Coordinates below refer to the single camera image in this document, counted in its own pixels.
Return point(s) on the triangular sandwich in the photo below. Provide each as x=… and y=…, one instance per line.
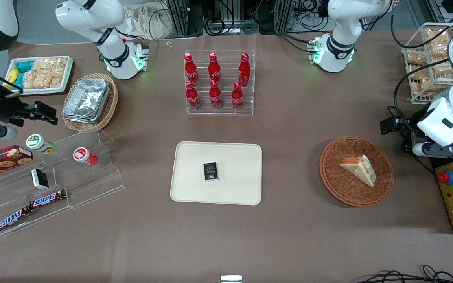
x=362, y=169

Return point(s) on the small white metal block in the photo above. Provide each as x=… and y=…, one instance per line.
x=231, y=279

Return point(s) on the clear acrylic bottle rack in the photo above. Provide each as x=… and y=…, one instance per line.
x=226, y=78

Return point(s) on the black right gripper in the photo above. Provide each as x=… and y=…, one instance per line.
x=6, y=108

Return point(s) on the beige cloth bag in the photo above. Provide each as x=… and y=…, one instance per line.
x=148, y=19

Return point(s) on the oval light wicker basket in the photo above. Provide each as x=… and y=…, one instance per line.
x=110, y=106

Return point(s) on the stacked aluminium foil containers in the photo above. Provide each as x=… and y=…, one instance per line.
x=87, y=100

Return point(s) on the teal snack packet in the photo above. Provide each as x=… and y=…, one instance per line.
x=24, y=67

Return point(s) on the red strawberry yogurt cup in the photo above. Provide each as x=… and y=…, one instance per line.
x=85, y=156

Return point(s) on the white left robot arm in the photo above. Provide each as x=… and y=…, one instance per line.
x=338, y=43

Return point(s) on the Snickers chocolate bar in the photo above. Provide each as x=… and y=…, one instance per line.
x=13, y=219
x=47, y=199

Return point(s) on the clear rice cracker bag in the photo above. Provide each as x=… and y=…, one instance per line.
x=47, y=72

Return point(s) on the red cola bottle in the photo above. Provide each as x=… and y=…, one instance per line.
x=237, y=97
x=215, y=95
x=214, y=70
x=244, y=70
x=190, y=70
x=192, y=96

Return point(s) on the cream plastic tray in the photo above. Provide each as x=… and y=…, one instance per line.
x=234, y=157

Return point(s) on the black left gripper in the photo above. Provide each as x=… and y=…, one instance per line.
x=412, y=119

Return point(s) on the green sunflower yogurt cup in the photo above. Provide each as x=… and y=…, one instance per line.
x=39, y=143

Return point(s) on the clear cracker packet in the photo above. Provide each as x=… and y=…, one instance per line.
x=415, y=58
x=427, y=80
x=439, y=43

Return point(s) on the red tartan cookie box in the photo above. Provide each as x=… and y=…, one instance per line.
x=2, y=160

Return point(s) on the white snack tray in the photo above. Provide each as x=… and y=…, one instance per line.
x=67, y=76

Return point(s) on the aluminium frame post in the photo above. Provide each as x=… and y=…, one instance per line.
x=283, y=15
x=183, y=17

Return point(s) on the small black white box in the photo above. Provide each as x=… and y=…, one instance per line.
x=39, y=179

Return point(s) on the flat black card box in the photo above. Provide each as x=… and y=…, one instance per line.
x=210, y=171

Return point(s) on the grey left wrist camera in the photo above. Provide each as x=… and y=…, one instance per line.
x=442, y=149

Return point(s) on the yellow snack packet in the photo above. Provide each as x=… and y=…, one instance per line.
x=11, y=76

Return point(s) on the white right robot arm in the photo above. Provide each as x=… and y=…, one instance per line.
x=112, y=47

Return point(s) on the round brown wicker basket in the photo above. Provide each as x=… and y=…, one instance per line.
x=346, y=184

